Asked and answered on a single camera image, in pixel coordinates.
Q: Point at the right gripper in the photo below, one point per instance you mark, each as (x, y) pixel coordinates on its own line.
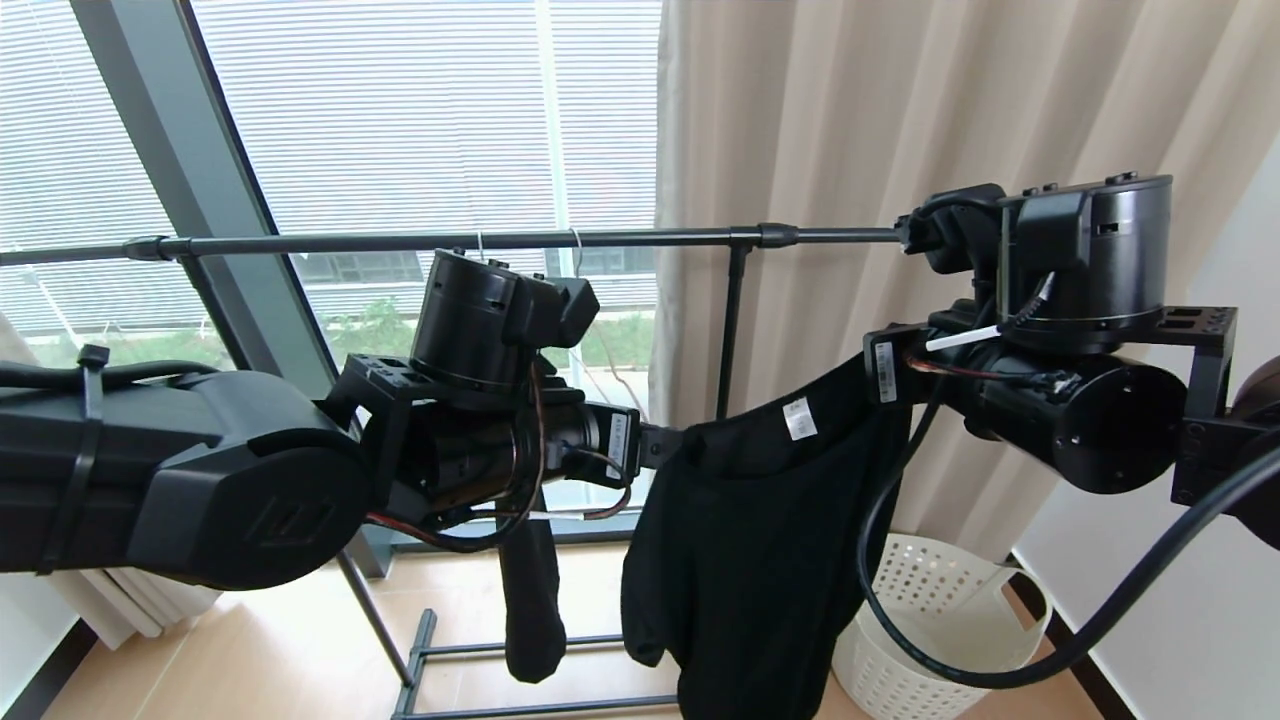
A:
(1080, 420)

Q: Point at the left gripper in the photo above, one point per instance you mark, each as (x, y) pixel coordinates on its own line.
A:
(560, 445)

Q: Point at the pink clothes hanger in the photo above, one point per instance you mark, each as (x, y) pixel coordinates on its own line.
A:
(481, 245)
(577, 250)

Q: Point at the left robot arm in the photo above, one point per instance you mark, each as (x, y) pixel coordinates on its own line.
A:
(200, 480)

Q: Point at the black clothes rack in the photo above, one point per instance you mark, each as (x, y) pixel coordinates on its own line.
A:
(600, 238)

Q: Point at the white laundry basket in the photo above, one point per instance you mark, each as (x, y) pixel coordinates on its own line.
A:
(940, 600)

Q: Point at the window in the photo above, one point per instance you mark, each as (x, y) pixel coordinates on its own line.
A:
(400, 100)

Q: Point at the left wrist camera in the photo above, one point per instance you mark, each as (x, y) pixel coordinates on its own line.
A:
(560, 310)

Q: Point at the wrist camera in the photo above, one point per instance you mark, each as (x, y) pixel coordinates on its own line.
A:
(955, 235)
(560, 310)

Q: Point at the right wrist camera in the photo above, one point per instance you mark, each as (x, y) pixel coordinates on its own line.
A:
(955, 235)

